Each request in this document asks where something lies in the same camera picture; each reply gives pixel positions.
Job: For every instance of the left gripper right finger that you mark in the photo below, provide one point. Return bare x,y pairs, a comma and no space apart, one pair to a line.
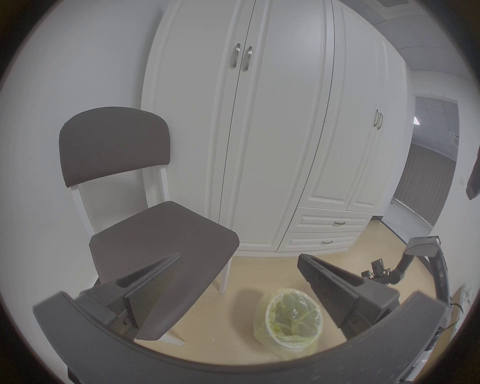
337,292

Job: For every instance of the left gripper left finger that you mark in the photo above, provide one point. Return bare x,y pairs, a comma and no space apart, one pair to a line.
142,288

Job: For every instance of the yellow plastic bag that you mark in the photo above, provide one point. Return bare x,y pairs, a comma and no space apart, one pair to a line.
296,311

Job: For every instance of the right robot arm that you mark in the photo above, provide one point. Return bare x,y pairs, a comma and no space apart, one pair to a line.
423,247

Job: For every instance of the white trash bin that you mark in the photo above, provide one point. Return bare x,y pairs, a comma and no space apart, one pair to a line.
269,322

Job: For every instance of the grey curtain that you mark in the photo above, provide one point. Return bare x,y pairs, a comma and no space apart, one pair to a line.
423,180

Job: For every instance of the white chair grey cushions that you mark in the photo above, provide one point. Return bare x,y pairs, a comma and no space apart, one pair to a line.
112,150

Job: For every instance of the white wardrobe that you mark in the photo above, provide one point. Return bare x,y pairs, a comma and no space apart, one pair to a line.
262,112

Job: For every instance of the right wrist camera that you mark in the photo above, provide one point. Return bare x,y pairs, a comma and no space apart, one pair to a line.
378,265

